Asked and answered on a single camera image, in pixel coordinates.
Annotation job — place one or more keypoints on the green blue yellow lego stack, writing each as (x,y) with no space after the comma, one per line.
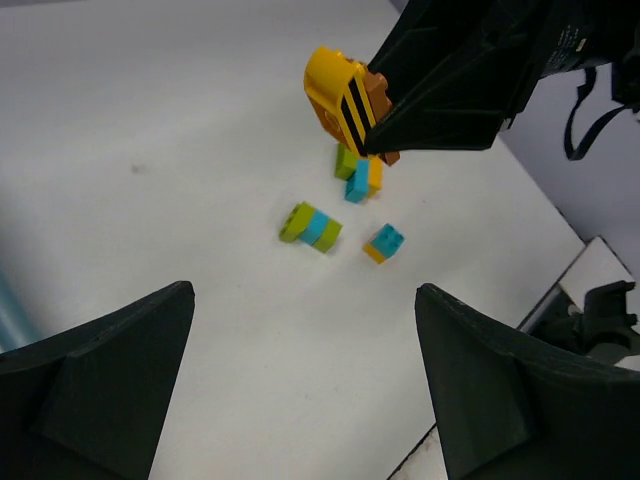
(363,177)

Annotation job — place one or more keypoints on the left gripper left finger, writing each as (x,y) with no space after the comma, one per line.
(91,402)

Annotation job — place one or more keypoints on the orange brown lego brick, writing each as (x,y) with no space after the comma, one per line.
(373,93)

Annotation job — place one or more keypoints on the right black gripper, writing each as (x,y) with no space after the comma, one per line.
(454,68)

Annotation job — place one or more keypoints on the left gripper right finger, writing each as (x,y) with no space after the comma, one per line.
(509,405)

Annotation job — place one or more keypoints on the yellow striped lego piece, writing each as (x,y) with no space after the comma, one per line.
(335,87)

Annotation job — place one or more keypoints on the teal plastic compartment tray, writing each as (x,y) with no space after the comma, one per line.
(16,328)

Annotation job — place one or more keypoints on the blue yellow lego cube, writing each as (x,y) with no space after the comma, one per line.
(384,244)

